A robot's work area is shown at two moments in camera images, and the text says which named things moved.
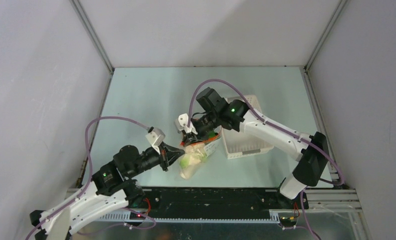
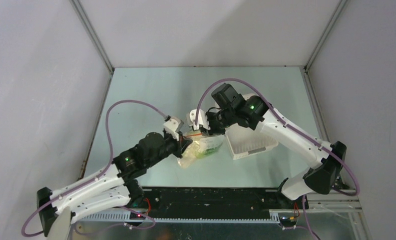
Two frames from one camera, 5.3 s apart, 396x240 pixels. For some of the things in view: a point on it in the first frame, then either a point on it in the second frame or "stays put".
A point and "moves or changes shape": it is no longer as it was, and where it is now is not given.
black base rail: (218, 203) stays put
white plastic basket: (239, 144) stays put
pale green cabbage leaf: (194, 154) to (204, 147)
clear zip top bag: (195, 154) moves or changes shape
